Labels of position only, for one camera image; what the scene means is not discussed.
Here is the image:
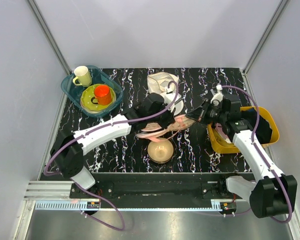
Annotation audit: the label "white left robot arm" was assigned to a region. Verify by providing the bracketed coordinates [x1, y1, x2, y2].
[49, 92, 178, 198]

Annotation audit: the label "cream mesh laundry bag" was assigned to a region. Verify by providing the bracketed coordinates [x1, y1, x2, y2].
[147, 71, 179, 94]

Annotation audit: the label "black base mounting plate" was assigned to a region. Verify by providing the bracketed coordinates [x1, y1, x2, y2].
[69, 171, 248, 203]

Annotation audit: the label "green dotted plate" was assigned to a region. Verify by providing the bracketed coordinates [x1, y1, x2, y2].
[80, 83, 117, 112]

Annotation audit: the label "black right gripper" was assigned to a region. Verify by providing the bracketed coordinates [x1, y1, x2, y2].
[186, 99, 228, 125]

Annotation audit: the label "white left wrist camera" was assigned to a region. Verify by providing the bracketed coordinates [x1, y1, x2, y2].
[163, 87, 176, 105]

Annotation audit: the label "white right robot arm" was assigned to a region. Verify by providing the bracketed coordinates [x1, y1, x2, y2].
[186, 94, 297, 218]

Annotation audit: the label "pale yellow mug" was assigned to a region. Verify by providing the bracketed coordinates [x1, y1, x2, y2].
[72, 65, 92, 87]

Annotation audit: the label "pink garment in basket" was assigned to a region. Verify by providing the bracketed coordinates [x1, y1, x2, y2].
[214, 123, 228, 140]

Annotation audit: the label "orange mug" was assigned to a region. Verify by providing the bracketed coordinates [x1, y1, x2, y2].
[91, 84, 113, 106]

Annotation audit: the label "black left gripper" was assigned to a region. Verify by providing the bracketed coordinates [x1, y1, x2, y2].
[147, 102, 176, 130]

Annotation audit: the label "pink floral mesh laundry bag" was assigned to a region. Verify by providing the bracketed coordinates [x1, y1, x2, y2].
[136, 113, 195, 142]

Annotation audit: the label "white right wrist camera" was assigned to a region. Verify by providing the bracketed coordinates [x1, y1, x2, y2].
[210, 84, 224, 106]

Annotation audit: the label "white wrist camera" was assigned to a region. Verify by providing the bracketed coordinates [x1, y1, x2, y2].
[210, 84, 224, 106]
[163, 87, 176, 105]

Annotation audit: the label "round white mesh laundry bag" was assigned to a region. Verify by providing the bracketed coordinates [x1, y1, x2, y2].
[160, 92, 184, 116]

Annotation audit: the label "beige bowl with brown rim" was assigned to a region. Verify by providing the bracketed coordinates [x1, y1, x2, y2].
[147, 138, 174, 164]

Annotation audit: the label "black clothes in basket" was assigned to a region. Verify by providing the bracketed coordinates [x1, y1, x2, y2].
[241, 108, 273, 144]

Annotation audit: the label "yellow plastic basket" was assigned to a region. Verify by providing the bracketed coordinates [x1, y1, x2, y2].
[207, 106, 280, 154]

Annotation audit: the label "aluminium frame rail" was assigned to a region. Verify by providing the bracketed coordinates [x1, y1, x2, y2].
[26, 0, 72, 75]

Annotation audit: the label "teal plastic tub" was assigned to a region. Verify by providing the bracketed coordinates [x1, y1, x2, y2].
[61, 65, 124, 118]

